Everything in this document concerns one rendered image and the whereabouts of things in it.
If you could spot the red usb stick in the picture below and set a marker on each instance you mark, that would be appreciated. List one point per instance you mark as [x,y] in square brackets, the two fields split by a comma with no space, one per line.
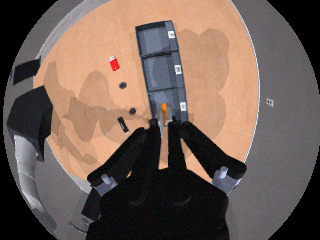
[114,63]

